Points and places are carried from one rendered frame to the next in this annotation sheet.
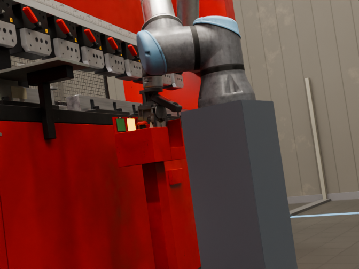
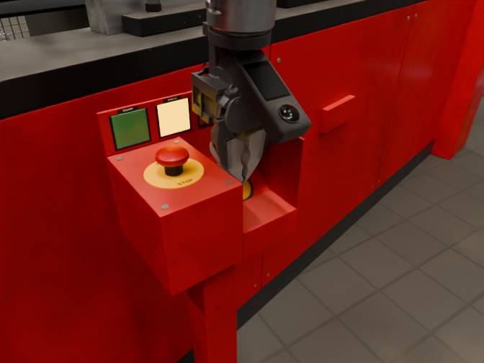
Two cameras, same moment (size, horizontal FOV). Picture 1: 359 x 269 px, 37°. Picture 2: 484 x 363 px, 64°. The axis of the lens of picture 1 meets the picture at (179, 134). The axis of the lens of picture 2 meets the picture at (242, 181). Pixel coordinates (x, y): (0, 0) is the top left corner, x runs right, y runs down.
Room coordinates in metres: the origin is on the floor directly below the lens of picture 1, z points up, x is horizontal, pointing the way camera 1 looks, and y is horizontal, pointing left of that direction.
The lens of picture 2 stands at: (1.56, -0.10, 1.02)
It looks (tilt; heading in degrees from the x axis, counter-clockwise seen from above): 33 degrees down; 23
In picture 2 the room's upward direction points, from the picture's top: straight up
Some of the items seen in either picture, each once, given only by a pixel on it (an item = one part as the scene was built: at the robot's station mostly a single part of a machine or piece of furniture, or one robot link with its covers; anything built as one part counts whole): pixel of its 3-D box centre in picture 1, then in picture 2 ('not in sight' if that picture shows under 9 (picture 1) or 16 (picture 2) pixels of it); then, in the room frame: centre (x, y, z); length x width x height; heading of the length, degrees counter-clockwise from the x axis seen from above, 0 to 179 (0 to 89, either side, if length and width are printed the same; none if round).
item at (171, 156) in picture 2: (142, 126); (173, 163); (1.90, 0.13, 0.79); 0.04 x 0.04 x 0.04
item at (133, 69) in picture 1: (126, 61); not in sight; (2.64, 0.21, 1.18); 0.15 x 0.09 x 0.17; 160
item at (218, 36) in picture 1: (215, 44); not in sight; (1.39, -0.13, 0.94); 0.13 x 0.12 x 0.14; 96
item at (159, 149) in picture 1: (149, 138); (204, 177); (1.95, 0.11, 0.75); 0.20 x 0.16 x 0.18; 149
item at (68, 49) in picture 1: (59, 41); not in sight; (2.08, 0.42, 1.18); 0.15 x 0.09 x 0.17; 160
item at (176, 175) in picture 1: (176, 176); (337, 114); (2.63, 0.04, 0.59); 0.15 x 0.02 x 0.07; 160
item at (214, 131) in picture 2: (155, 120); (229, 134); (1.96, 0.08, 0.81); 0.05 x 0.02 x 0.09; 149
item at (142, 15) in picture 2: (109, 115); (197, 14); (2.28, 0.29, 0.89); 0.30 x 0.05 x 0.03; 160
